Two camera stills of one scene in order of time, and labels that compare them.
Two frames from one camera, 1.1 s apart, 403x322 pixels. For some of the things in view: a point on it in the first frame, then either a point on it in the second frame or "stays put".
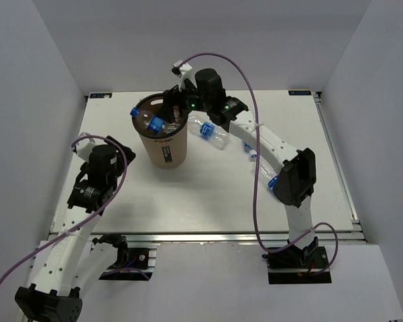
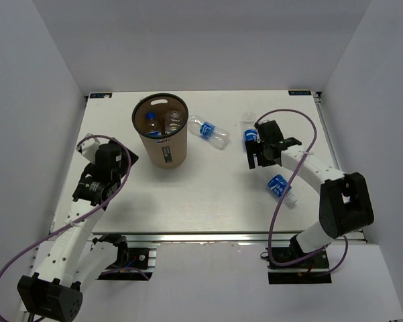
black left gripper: (130, 155) stays put
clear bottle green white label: (169, 127) stays put
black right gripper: (171, 98) -> (253, 148)
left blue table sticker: (106, 95) stays put
